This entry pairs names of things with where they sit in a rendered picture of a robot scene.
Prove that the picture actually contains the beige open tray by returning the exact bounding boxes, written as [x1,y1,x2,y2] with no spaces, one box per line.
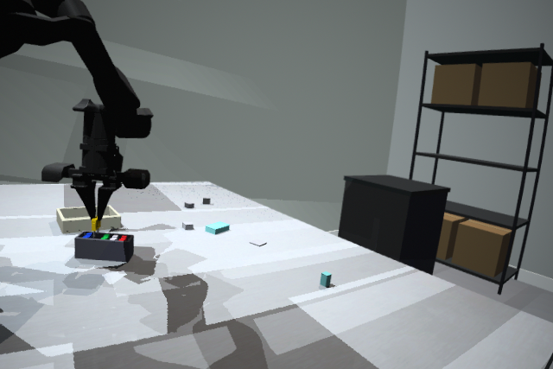
[56,206,122,234]

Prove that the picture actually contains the yellow fuse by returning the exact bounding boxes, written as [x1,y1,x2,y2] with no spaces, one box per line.
[92,216,101,237]

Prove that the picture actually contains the small teal block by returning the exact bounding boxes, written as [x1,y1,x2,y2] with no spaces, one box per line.
[321,271,332,287]

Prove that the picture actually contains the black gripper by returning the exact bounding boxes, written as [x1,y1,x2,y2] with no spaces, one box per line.
[41,137,150,220]

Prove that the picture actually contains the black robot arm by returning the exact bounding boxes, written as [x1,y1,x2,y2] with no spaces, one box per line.
[0,0,154,139]

